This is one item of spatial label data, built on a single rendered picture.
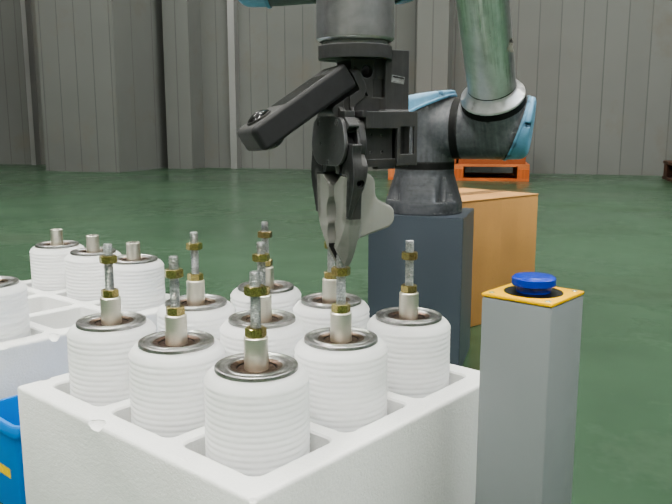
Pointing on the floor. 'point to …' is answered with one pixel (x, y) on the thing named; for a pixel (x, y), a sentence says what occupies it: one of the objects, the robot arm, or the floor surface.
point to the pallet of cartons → (487, 173)
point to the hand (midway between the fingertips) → (336, 252)
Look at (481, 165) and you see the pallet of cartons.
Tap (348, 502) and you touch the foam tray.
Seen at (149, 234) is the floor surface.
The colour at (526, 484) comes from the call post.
